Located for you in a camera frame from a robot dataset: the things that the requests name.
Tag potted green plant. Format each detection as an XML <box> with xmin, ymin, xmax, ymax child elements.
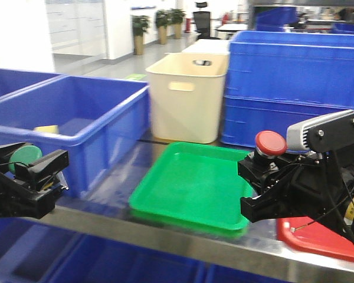
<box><xmin>132</xmin><ymin>15</ymin><xmax>150</xmax><ymax>55</ymax></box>

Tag red mushroom push button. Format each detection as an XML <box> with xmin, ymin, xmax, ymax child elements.
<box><xmin>254</xmin><ymin>130</ymin><xmax>287</xmax><ymax>165</ymax></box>

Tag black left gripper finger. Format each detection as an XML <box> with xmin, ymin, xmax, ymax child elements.
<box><xmin>0</xmin><ymin>172</ymin><xmax>55</xmax><ymax>219</ymax></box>
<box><xmin>14</xmin><ymin>149</ymin><xmax>70</xmax><ymax>192</ymax></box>

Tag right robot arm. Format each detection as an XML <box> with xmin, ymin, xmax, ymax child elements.
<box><xmin>237</xmin><ymin>149</ymin><xmax>354</xmax><ymax>245</ymax></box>

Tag red plastic tray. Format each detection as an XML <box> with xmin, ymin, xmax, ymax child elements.
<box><xmin>276</xmin><ymin>217</ymin><xmax>354</xmax><ymax>262</ymax></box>

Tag upper stacked blue crate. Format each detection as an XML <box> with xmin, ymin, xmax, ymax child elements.
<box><xmin>226</xmin><ymin>31</ymin><xmax>354</xmax><ymax>108</ymax></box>

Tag beige plastic bin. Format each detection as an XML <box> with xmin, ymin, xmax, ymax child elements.
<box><xmin>146</xmin><ymin>52</ymin><xmax>228</xmax><ymax>144</ymax></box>

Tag stacked blue crate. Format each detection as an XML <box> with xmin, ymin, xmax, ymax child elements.
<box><xmin>221</xmin><ymin>96</ymin><xmax>354</xmax><ymax>147</ymax></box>
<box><xmin>226</xmin><ymin>31</ymin><xmax>354</xmax><ymax>108</ymax></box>

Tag green mushroom push button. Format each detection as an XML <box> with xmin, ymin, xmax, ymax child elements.
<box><xmin>8</xmin><ymin>146</ymin><xmax>69</xmax><ymax>192</ymax></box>

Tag blue bin on cart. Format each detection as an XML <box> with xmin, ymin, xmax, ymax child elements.
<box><xmin>0</xmin><ymin>76</ymin><xmax>150</xmax><ymax>198</ymax></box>

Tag lower stacked blue crate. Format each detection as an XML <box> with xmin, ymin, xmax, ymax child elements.
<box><xmin>221</xmin><ymin>96</ymin><xmax>354</xmax><ymax>147</ymax></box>

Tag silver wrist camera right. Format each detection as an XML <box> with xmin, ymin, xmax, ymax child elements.
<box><xmin>286</xmin><ymin>110</ymin><xmax>354</xmax><ymax>153</ymax></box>

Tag black office chair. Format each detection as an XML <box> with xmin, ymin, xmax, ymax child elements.
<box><xmin>192</xmin><ymin>1</ymin><xmax>219</xmax><ymax>40</ymax></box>

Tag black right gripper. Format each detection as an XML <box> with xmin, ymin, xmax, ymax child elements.
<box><xmin>237</xmin><ymin>152</ymin><xmax>354</xmax><ymax>222</ymax></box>

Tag green plastic tray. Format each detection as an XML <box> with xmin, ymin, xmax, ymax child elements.
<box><xmin>129</xmin><ymin>141</ymin><xmax>253</xmax><ymax>232</ymax></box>

